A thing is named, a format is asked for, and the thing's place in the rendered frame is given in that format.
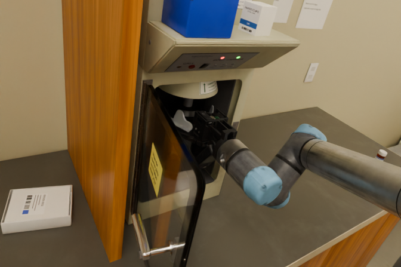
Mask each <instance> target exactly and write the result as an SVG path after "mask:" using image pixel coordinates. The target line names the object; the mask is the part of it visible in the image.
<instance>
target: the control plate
mask: <svg viewBox="0 0 401 267"><path fill-rule="evenodd" d="M257 54H259V53H187V54H182V55H181V56H180V57H179V58H178V59H177V60H176V61H175V62H174V63H173V64H172V65H171V66H169V67H168V68H167V69H166V70H165V71H164V72H175V71H187V70H211V69H234V68H237V67H239V66H240V65H242V64H244V63H245V62H247V61H248V60H249V59H251V58H253V57H254V56H256V55H257ZM238 56H240V58H238V59H236V57H238ZM221 57H225V58H223V59H220V58H221ZM204 63H210V65H208V66H207V67H206V68H199V67H201V66H202V65H203V64H204ZM216 64H218V65H217V67H215V66H214V65H216ZM223 64H226V67H224V66H223ZM231 64H234V66H232V65H231ZM191 65H195V67H194V68H193V69H189V66H191ZM177 66H181V67H180V68H177Z"/></svg>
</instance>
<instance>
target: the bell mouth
mask: <svg viewBox="0 0 401 267"><path fill-rule="evenodd" d="M158 87H159V88H160V89H161V90H163V91H165V92H167V93H169V94H172V95H174V96H178V97H183V98H187V99H206V98H209V97H212V96H214V95H216V94H217V92H218V87H217V82H216V81H208V82H193V83H184V84H169V85H160V86H158Z"/></svg>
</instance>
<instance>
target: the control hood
mask: <svg viewBox="0 0 401 267"><path fill-rule="evenodd" d="M238 27H239V25H233V30H232V35H231V37H230V38H186V37H184V36H183V35H181V34H180V33H178V32H176V31H175V30H174V29H172V28H170V27H169V26H167V25H166V24H164V23H162V22H157V21H149V22H147V35H146V47H145V54H144V66H143V69H144V70H145V71H146V72H147V73H168V72H164V71H165V70H166V69H167V68H168V67H169V66H171V65H172V64H173V63H174V62H175V61H176V60H177V59H178V58H179V57H180V56H181V55H182V54H187V53H259V54H257V55H256V56H254V57H253V58H251V59H249V60H248V61H247V62H245V63H244V64H242V65H240V66H239V67H237V68H234V69H248V68H260V67H265V66H266V65H268V64H269V63H271V62H273V61H275V60H276V59H278V58H280V57H282V56H283V55H285V54H286V53H288V52H290V51H292V50H293V49H295V48H297V47H299V45H300V44H301V42H300V41H299V40H297V39H295V38H292V37H290V36H288V35H285V34H283V33H280V32H278V31H276V30H274V29H271V32H270V35H269V36H253V35H251V34H248V33H246V32H244V31H241V30H239V29H238ZM211 70H225V69H211ZM191 71H203V70H187V71H175V72H191Z"/></svg>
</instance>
